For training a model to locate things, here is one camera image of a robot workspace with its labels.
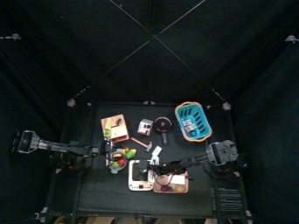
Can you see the white toy piece in basket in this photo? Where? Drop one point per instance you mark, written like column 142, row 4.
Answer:
column 190, row 124

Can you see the dark toy frying pan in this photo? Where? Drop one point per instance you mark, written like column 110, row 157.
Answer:
column 164, row 124

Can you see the blue basket with orange rim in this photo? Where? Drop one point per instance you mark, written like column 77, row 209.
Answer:
column 193, row 121

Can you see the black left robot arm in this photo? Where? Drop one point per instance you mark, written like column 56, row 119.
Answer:
column 58, row 146

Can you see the white paper card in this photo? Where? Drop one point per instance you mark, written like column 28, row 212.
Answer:
column 178, row 179

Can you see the orange toy food piece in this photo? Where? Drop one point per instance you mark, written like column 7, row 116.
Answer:
column 181, row 188

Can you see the green toy vegetable slice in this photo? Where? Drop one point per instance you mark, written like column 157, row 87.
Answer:
column 108, row 133

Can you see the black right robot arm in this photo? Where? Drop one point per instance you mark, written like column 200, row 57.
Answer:
column 202, row 159

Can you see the yellow toy food piece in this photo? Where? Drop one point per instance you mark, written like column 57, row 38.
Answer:
column 118, row 155

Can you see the purple toy food piece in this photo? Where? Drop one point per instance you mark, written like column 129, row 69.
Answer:
column 166, row 188

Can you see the red toy food piece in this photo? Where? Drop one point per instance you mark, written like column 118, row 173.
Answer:
column 122, row 162

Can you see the pink wooden tray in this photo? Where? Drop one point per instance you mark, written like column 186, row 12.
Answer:
column 176, row 183

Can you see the white rectangular tray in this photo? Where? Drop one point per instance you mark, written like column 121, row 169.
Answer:
column 137, row 178

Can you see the wooden cutting board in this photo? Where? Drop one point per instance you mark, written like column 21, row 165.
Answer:
column 116, row 128

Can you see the small white toy toaster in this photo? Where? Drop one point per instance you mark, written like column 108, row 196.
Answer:
column 145, row 127

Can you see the grey metal frame bracket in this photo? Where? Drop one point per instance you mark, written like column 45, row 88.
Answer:
column 14, row 37
column 292, row 38
column 72, row 102
column 226, row 106

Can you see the white printed label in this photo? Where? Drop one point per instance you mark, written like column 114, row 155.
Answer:
column 230, row 200

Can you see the lime green toy food piece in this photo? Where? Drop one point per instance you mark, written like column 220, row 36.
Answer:
column 116, row 165

